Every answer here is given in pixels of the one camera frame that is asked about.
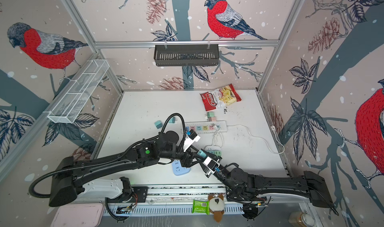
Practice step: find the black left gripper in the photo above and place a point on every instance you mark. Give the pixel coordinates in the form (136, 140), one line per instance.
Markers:
(188, 160)

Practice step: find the light green usb charger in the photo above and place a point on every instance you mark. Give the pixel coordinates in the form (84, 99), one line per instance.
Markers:
(217, 152)

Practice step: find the white long power strip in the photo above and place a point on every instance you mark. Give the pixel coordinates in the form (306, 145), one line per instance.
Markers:
(207, 127)

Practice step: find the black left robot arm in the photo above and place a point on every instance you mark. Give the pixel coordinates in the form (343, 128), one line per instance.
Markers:
(63, 185)

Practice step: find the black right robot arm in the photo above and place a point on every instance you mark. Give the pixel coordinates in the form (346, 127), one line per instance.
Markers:
(246, 188)

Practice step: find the blue square power socket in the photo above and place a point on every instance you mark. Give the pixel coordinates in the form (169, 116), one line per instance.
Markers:
(178, 170)

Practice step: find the white square power socket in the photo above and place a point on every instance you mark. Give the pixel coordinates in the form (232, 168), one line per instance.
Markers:
(212, 147)

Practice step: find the brown plush toy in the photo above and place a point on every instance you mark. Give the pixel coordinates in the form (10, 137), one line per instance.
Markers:
(217, 207)

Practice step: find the green wet wipes pack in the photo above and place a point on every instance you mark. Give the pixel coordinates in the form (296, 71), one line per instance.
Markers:
(201, 207)

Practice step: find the red cassava chips bag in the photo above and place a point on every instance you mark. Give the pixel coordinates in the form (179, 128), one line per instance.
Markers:
(220, 98)

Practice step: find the glass jar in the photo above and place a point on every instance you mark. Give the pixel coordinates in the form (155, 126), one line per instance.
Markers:
(300, 219)

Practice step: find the pink tray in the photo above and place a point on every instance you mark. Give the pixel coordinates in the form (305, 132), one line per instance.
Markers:
(79, 215)

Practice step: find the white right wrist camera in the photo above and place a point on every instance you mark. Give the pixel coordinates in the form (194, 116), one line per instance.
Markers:
(210, 166)

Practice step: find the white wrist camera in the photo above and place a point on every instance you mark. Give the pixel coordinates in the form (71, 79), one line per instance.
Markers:
(191, 137)
(210, 166)

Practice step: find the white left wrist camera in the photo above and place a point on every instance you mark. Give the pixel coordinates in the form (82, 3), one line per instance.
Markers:
(191, 137)

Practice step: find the black hanging wire basket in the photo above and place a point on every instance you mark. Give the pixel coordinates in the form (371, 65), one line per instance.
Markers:
(186, 55)

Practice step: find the white wire mesh shelf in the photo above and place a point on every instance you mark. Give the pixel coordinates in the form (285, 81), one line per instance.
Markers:
(71, 104)

